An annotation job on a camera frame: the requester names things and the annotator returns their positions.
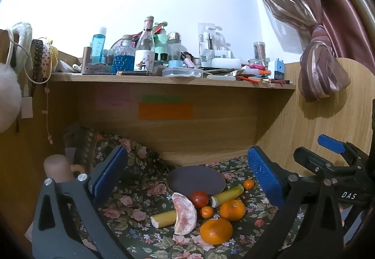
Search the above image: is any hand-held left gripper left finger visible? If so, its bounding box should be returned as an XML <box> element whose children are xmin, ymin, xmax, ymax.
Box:
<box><xmin>32</xmin><ymin>145</ymin><xmax>129</xmax><ymax>259</ymax></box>

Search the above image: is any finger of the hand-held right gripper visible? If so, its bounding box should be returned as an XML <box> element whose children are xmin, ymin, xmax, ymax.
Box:
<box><xmin>294</xmin><ymin>147</ymin><xmax>357</xmax><ymax>178</ymax></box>
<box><xmin>318</xmin><ymin>134</ymin><xmax>370</xmax><ymax>166</ymax></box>

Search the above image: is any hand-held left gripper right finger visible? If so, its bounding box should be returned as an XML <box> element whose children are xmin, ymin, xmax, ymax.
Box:
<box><xmin>244</xmin><ymin>146</ymin><xmax>345</xmax><ymax>259</ymax></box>

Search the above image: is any medium orange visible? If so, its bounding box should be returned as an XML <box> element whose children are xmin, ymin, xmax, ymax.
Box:
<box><xmin>220</xmin><ymin>199</ymin><xmax>246</xmax><ymax>222</ymax></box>

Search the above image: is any red tomato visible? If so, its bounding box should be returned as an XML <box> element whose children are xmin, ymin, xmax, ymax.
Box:
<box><xmin>189</xmin><ymin>191</ymin><xmax>209</xmax><ymax>209</ymax></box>

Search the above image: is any dark brown round plate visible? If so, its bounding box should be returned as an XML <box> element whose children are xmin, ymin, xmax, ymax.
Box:
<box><xmin>166</xmin><ymin>166</ymin><xmax>227</xmax><ymax>193</ymax></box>

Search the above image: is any large orange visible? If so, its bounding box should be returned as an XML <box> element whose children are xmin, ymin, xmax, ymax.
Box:
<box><xmin>199</xmin><ymin>217</ymin><xmax>233</xmax><ymax>245</ymax></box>

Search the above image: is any yellow banana piece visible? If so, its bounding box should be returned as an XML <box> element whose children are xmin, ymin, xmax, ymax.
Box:
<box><xmin>150</xmin><ymin>209</ymin><xmax>178</xmax><ymax>229</ymax></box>

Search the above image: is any dark floral cloth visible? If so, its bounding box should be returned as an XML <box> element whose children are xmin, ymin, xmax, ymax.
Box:
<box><xmin>63</xmin><ymin>126</ymin><xmax>311</xmax><ymax>259</ymax></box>

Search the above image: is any beige rounded object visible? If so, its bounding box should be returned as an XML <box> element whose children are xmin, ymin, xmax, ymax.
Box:
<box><xmin>44</xmin><ymin>155</ymin><xmax>85</xmax><ymax>182</ymax></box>

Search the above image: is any pink sticky note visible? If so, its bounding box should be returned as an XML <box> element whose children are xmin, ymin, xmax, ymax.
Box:
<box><xmin>95</xmin><ymin>90</ymin><xmax>133</xmax><ymax>111</ymax></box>

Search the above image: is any wooden shelf unit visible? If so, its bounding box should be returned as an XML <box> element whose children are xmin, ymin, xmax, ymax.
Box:
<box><xmin>0</xmin><ymin>29</ymin><xmax>375</xmax><ymax>259</ymax></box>

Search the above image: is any orange sticky note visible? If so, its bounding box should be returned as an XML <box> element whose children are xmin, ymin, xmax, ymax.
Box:
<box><xmin>138</xmin><ymin>102</ymin><xmax>194</xmax><ymax>120</ymax></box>

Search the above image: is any peeled pink pomelo segment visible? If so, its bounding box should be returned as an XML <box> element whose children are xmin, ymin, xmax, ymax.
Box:
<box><xmin>171</xmin><ymin>192</ymin><xmax>198</xmax><ymax>236</ymax></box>

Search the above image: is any green sticky note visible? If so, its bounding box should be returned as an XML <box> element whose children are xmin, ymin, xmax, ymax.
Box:
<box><xmin>141</xmin><ymin>94</ymin><xmax>183</xmax><ymax>104</ymax></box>

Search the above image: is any blue white pencil sharpener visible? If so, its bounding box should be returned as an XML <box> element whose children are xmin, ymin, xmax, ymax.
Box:
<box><xmin>268</xmin><ymin>58</ymin><xmax>285</xmax><ymax>78</ymax></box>

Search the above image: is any white charger plug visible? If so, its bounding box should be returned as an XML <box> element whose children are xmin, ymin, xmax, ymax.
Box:
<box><xmin>21</xmin><ymin>96</ymin><xmax>34</xmax><ymax>119</ymax></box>

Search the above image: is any round blue glass bottle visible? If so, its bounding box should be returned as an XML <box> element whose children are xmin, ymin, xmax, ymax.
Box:
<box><xmin>114</xmin><ymin>35</ymin><xmax>136</xmax><ymax>73</ymax></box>

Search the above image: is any brown tube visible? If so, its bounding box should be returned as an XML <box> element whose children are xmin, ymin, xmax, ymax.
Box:
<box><xmin>82</xmin><ymin>46</ymin><xmax>93</xmax><ymax>73</ymax></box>

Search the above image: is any glitter jar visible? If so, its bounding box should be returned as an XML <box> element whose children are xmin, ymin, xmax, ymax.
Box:
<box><xmin>253</xmin><ymin>41</ymin><xmax>267</xmax><ymax>68</ymax></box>

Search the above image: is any flat white box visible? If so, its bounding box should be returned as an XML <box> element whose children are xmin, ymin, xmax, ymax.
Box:
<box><xmin>211</xmin><ymin>58</ymin><xmax>241</xmax><ymax>69</ymax></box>

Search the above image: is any clear plastic box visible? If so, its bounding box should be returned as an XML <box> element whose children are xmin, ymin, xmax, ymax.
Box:
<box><xmin>162</xmin><ymin>67</ymin><xmax>203</xmax><ymax>78</ymax></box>

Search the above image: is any tall blue liquid bottle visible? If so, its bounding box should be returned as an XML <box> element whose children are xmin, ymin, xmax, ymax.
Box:
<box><xmin>91</xmin><ymin>27</ymin><xmax>107</xmax><ymax>65</ymax></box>

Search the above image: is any white fluffy pompom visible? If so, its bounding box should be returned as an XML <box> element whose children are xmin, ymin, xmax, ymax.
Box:
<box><xmin>0</xmin><ymin>63</ymin><xmax>23</xmax><ymax>133</ymax></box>

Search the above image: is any clear bottle with illustrated label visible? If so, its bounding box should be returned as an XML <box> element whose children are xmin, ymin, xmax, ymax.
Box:
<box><xmin>134</xmin><ymin>16</ymin><xmax>156</xmax><ymax>72</ymax></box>

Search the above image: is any pink satin curtain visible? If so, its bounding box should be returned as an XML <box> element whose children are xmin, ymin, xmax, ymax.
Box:
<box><xmin>237</xmin><ymin>0</ymin><xmax>375</xmax><ymax>103</ymax></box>

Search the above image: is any brown dotted headband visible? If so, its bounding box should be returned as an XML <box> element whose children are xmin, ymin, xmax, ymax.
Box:
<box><xmin>29</xmin><ymin>39</ymin><xmax>53</xmax><ymax>84</ymax></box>

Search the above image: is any mint green bottle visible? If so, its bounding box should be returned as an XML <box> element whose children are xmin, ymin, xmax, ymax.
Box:
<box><xmin>154</xmin><ymin>22</ymin><xmax>168</xmax><ymax>62</ymax></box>

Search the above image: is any clear jar with silver cap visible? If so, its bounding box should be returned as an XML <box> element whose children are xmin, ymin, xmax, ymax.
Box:
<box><xmin>167</xmin><ymin>32</ymin><xmax>183</xmax><ymax>61</ymax></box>

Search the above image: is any white blister pack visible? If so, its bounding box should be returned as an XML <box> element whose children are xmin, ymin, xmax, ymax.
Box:
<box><xmin>198</xmin><ymin>23</ymin><xmax>232</xmax><ymax>60</ymax></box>

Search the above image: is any white plush headband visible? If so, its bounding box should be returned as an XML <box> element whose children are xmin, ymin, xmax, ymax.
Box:
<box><xmin>7</xmin><ymin>22</ymin><xmax>33</xmax><ymax>78</ymax></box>

